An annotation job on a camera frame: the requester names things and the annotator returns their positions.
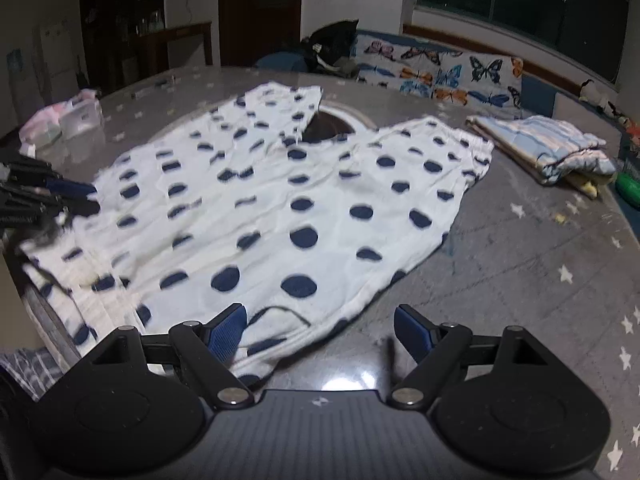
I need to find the green-framed window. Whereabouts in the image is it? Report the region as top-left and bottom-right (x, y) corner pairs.
(414, 0), (632, 87)

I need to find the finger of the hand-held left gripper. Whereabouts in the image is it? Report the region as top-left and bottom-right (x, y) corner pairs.
(0, 184), (102, 231)
(0, 159), (99, 197)

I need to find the blue plaid cloth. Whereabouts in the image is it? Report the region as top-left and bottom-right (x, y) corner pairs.
(0, 346), (67, 402)

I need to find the folded blue striped blanket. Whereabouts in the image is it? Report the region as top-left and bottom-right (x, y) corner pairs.
(465, 114), (619, 189)

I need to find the dark wooden cabinet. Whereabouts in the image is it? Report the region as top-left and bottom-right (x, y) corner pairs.
(78, 0), (214, 95)

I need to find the dark wooden door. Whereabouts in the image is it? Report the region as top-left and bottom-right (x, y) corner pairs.
(218, 0), (305, 67)

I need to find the black bag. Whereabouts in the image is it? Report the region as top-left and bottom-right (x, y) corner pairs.
(302, 19), (362, 79)

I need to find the white and black plush toy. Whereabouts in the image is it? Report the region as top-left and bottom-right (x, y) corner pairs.
(579, 78), (627, 117)

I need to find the green round cushion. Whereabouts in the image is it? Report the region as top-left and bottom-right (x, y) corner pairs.
(614, 172), (640, 202)

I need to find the pink and white packet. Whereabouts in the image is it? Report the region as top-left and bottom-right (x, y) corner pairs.
(18, 88), (104, 155)

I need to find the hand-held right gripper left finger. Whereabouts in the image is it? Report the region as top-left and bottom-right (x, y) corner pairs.
(91, 302), (256, 409)

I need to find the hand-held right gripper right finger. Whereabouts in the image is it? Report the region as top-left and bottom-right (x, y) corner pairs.
(386, 304), (549, 409)

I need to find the yellow folded cloth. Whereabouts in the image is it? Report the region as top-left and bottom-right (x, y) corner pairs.
(574, 172), (614, 200)

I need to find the white polka dot garment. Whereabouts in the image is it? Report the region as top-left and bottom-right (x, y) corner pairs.
(17, 81), (496, 387)

